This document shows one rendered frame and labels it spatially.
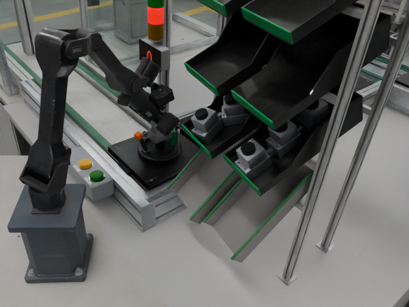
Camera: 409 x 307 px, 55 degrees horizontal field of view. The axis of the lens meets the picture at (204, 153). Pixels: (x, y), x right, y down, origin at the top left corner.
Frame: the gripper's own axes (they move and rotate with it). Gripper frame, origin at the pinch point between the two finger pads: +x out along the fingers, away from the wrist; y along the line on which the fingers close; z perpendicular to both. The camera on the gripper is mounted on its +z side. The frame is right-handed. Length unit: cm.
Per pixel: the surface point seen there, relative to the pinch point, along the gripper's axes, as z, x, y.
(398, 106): 80, 87, -25
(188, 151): -1.4, 13.0, -5.5
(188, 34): 59, 74, 101
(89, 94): -8, 15, 55
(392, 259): 12, 37, -67
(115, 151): -16.3, 1.5, 8.0
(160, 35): 20.7, -8.7, 16.5
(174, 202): -16.1, 8.9, -16.8
